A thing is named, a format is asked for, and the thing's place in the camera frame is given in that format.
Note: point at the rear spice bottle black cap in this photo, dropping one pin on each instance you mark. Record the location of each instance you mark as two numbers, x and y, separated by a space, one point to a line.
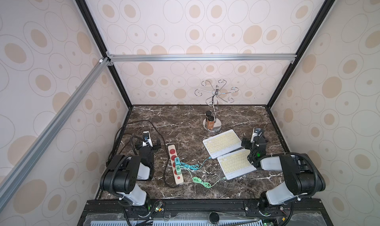
208 114

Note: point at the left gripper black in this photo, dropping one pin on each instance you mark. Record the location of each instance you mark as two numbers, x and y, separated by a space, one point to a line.
155 147

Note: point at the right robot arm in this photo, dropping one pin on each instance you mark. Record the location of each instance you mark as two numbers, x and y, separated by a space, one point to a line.
302 179

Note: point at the teal USB charger adapter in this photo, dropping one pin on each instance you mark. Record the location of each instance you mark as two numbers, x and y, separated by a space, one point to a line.
177 162

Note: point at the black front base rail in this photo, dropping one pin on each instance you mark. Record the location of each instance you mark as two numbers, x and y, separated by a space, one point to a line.
195 212

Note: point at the white keyboard yellow keys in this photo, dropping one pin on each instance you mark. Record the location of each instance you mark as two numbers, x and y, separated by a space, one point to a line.
236 164
222 144

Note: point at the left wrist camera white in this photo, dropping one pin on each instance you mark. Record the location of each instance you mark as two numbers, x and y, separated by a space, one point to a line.
146 142

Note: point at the aluminium frame bar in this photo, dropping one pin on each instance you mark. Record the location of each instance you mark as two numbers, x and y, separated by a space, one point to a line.
42 142
203 57

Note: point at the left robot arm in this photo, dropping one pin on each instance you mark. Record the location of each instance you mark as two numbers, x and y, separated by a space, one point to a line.
121 176

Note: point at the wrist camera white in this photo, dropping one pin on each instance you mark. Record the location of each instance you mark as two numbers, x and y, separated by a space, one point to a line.
146 142
256 134

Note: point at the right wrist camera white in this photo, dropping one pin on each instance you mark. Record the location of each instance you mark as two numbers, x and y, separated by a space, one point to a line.
256 134

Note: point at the green USB charger adapter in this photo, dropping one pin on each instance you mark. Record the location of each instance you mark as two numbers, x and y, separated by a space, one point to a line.
178 170

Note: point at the orange spice bottle black cap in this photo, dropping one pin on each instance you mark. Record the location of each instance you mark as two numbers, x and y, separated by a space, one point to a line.
210 123

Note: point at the beige power strip red sockets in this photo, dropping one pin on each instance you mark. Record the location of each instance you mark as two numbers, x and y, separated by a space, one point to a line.
173 154

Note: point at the black round knob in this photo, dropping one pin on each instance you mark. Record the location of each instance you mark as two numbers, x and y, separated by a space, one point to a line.
214 218

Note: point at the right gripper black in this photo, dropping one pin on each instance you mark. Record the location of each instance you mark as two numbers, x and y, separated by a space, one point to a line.
255 143

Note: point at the chrome hook stand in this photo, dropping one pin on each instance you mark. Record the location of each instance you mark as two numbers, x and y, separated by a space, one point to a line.
213 101

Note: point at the back aluminium frame bar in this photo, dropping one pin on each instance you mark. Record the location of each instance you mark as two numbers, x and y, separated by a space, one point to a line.
203 57

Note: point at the left aluminium frame bar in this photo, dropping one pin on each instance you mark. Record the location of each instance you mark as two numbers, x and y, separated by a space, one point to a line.
42 142

